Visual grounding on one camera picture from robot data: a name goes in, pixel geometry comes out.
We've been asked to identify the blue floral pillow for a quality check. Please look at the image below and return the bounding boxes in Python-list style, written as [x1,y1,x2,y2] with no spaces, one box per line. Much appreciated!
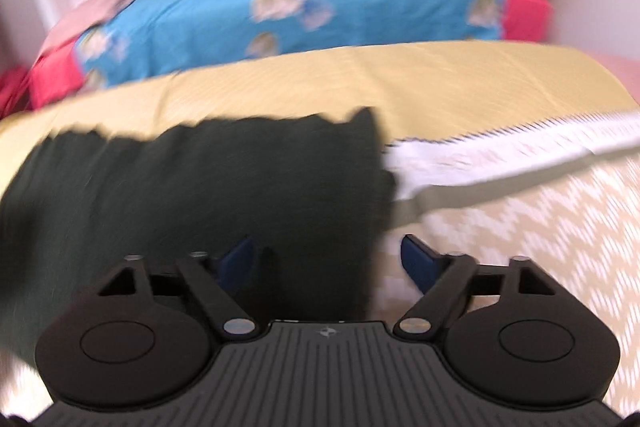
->
[72,0,506,90]

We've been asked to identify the beige chevron patterned blanket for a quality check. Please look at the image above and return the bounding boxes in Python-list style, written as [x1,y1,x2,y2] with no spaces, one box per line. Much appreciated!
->
[0,109,640,423]

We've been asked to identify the red bag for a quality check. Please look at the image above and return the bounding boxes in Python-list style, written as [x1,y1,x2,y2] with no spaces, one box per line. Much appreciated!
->
[0,66,33,120]

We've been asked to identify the dark green sweater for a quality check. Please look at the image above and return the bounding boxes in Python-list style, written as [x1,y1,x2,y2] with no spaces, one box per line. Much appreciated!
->
[0,106,398,360]

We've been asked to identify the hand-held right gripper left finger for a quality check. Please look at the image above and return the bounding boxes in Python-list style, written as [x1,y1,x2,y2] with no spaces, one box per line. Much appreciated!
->
[95,236,259,341]

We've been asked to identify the pink cloth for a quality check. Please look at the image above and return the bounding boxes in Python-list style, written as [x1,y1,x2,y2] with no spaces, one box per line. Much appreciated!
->
[40,0,151,52]

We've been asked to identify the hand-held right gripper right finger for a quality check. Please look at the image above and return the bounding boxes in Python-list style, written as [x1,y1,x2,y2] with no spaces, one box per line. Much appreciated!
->
[394,234,564,341]

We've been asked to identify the red quilt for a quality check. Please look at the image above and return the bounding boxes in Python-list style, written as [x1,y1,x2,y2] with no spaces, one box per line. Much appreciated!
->
[27,0,553,110]

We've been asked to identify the yellow bedsheet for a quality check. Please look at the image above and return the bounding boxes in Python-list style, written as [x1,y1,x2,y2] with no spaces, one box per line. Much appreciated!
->
[0,41,623,202]

